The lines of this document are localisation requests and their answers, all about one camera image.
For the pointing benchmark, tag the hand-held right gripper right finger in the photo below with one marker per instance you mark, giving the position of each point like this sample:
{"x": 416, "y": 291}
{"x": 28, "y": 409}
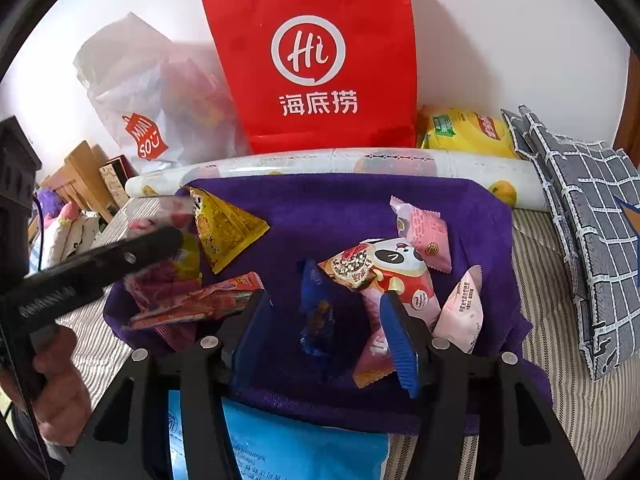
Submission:
{"x": 400, "y": 345}

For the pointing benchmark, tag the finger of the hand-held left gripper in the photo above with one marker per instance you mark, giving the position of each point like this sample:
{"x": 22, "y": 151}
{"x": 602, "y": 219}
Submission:
{"x": 145, "y": 255}

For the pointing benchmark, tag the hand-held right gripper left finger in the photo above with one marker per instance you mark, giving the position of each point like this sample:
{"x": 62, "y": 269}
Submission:
{"x": 252, "y": 340}

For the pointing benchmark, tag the pink red clear snack packet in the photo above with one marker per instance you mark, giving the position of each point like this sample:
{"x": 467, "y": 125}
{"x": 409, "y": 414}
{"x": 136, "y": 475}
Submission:
{"x": 167, "y": 212}

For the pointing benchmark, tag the blue candy packet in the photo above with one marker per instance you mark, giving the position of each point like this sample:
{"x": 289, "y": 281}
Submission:
{"x": 315, "y": 310}

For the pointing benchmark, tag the yellow triangular snack packet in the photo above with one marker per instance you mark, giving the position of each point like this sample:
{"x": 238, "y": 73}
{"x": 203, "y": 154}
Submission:
{"x": 225, "y": 230}

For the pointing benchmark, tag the pink candy packet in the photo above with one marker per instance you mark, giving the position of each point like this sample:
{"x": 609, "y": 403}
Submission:
{"x": 425, "y": 235}

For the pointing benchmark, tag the person's left hand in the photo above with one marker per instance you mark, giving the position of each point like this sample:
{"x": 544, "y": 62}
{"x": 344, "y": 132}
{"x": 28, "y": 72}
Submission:
{"x": 65, "y": 400}

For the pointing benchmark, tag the pink orange snack packet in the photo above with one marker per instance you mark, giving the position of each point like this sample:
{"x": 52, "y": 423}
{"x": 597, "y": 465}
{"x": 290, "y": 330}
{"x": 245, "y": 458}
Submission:
{"x": 372, "y": 360}

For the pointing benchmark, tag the small yellow snack packet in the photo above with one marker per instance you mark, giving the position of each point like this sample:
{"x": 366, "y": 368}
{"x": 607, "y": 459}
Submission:
{"x": 189, "y": 260}

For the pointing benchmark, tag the long red snack packet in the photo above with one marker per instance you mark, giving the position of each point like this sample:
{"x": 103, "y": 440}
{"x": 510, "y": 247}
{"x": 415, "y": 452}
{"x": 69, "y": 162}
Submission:
{"x": 200, "y": 302}

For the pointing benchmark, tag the pale pink snack packet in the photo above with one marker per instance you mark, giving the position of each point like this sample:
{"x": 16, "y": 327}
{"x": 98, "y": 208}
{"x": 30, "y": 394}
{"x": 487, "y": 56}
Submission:
{"x": 462, "y": 315}

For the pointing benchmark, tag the pink white plush toy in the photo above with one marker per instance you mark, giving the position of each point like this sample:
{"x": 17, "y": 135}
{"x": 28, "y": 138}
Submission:
{"x": 65, "y": 230}

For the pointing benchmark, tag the red white panda snack packet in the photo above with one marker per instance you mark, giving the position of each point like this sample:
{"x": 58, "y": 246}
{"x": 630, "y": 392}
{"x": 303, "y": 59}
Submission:
{"x": 400, "y": 265}

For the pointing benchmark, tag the brown box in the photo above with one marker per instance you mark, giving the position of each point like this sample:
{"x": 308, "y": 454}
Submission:
{"x": 115, "y": 180}

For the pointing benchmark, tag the magenta snack packet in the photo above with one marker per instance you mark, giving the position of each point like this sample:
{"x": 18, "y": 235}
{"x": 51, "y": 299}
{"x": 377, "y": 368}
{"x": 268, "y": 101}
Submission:
{"x": 170, "y": 337}

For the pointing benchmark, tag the chocolate ball snack packet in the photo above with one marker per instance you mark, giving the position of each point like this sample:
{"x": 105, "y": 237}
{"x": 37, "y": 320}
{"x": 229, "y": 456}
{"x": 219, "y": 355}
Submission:
{"x": 350, "y": 265}

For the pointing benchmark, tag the wooden furniture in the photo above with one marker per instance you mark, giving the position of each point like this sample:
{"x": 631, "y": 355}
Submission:
{"x": 80, "y": 170}

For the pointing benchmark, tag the large blue packet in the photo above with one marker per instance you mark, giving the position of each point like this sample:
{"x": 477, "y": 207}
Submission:
{"x": 300, "y": 445}

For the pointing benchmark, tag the purple towel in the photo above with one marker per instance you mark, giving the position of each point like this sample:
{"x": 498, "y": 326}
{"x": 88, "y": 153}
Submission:
{"x": 325, "y": 220}

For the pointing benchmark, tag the white plastic bag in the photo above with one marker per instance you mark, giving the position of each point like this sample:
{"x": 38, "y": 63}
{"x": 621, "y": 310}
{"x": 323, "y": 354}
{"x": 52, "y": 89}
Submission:
{"x": 130, "y": 85}

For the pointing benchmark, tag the red paper bag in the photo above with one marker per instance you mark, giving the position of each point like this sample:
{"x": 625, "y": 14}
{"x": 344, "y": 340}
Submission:
{"x": 240, "y": 60}

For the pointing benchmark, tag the large yellow snack bag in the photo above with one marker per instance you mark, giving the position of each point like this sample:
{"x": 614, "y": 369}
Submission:
{"x": 465, "y": 135}

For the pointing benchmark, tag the grey checked cushion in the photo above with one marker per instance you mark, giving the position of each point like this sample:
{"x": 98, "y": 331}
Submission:
{"x": 590, "y": 220}

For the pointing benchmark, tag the wooden door frame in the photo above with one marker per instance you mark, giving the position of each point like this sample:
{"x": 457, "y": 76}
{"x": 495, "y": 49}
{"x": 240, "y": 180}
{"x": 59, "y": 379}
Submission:
{"x": 632, "y": 110}

